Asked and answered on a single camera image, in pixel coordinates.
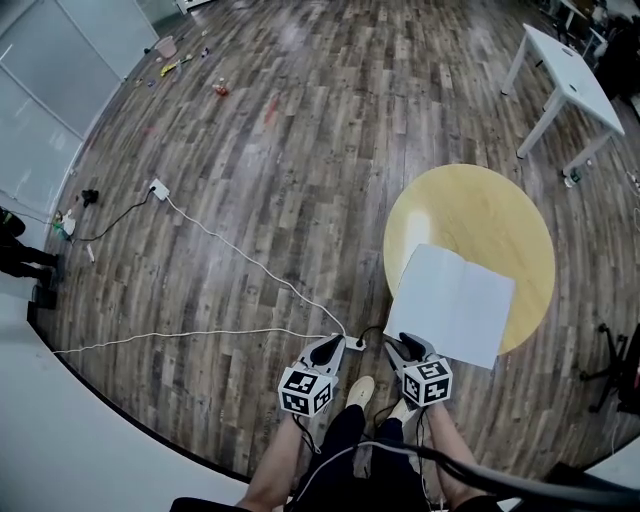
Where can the white rectangular desk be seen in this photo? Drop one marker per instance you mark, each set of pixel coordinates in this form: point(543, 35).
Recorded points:
point(575, 75)

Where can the round yellow wooden table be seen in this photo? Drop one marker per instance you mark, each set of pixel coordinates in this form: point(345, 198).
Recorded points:
point(475, 210)

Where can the person's right beige shoe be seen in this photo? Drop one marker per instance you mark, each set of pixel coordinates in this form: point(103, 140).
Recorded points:
point(402, 411)

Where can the small red bottle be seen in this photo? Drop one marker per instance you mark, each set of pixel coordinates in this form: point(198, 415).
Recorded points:
point(220, 90)

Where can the yellow green toy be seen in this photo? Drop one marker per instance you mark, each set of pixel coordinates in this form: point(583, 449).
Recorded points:
point(172, 67)

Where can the white power strip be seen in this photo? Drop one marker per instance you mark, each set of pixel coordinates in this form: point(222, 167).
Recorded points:
point(352, 343)

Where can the small green cup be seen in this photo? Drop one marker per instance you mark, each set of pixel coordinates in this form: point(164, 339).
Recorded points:
point(575, 177)

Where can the person's right forearm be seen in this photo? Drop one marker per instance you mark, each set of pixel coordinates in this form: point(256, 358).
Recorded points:
point(450, 450)

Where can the person's beige shoe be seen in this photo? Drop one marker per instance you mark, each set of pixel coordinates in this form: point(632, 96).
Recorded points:
point(360, 392)
point(402, 411)

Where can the pink waste bin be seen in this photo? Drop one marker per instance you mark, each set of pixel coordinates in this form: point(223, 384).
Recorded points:
point(166, 47)

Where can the black office chair base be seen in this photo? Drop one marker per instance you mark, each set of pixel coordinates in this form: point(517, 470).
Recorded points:
point(617, 365)

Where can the white power adapter box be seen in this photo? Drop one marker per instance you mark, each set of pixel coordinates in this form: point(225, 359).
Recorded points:
point(160, 189)

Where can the small black floor object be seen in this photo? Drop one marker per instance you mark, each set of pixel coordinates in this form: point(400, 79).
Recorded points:
point(90, 197)

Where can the person's legs in dark trousers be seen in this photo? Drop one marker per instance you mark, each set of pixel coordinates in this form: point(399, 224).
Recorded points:
point(350, 470)

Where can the white curved counter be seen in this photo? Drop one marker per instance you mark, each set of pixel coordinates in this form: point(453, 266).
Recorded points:
point(75, 440)

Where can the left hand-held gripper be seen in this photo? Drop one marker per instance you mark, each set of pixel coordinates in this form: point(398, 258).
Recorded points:
point(305, 390)

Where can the person's left beige shoe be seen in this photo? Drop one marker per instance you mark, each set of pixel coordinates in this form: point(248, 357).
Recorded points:
point(360, 392)

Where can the person's left forearm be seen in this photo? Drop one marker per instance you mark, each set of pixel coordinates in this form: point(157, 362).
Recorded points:
point(272, 460)

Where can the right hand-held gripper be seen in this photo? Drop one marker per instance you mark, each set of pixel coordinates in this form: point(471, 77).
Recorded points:
point(427, 382)

